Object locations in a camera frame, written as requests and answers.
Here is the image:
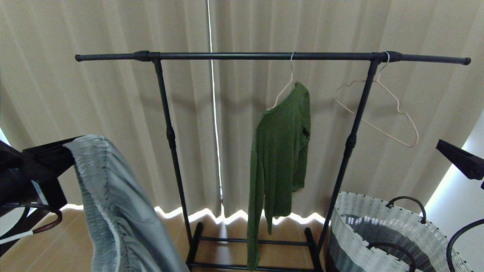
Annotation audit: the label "pink clothes hanger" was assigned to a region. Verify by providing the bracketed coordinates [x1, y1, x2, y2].
[268, 52, 297, 111]
[334, 52, 419, 148]

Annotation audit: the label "pale grey shorts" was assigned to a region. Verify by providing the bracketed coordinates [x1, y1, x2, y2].
[64, 135, 189, 272]

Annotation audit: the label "black cable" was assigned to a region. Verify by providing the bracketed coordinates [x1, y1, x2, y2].
[0, 203, 63, 244]
[446, 218, 484, 272]

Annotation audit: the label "beige curtain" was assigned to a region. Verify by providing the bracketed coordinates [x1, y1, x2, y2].
[0, 0, 484, 227]

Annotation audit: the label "white laundry basket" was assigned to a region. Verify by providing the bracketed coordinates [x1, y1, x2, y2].
[327, 192, 473, 272]

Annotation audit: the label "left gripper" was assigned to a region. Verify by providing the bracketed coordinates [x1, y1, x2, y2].
[0, 141, 68, 212]

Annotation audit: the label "black clothes rack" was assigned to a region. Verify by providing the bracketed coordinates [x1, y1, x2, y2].
[75, 50, 472, 272]

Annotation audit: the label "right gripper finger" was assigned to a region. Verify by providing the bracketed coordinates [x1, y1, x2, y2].
[436, 140, 484, 181]

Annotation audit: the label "green long-sleeved shirt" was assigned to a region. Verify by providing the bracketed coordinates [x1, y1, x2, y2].
[247, 81, 311, 272]

